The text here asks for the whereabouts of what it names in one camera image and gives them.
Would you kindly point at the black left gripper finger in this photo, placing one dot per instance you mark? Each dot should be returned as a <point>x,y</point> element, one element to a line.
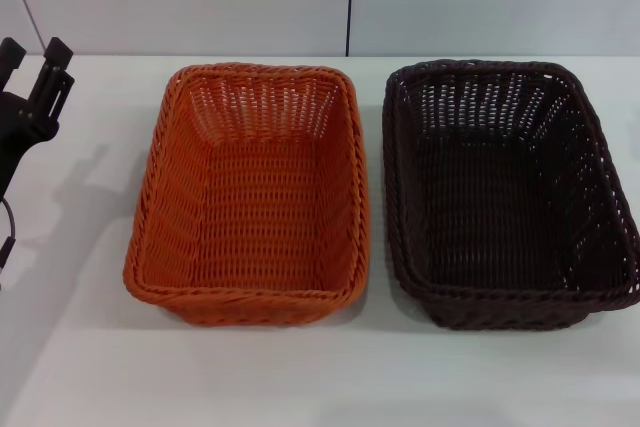
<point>56,77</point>
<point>11,59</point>

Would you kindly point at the orange woven plastic basket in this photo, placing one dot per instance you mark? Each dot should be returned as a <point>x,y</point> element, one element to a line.
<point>260,207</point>

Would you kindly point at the dark brown woven plastic basket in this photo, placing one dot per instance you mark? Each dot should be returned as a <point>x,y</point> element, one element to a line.
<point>500,207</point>

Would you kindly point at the black vertical wall panel strip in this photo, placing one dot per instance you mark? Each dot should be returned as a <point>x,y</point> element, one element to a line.
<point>349,2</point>

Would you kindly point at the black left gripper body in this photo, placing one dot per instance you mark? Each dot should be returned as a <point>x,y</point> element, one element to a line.
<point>20,132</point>

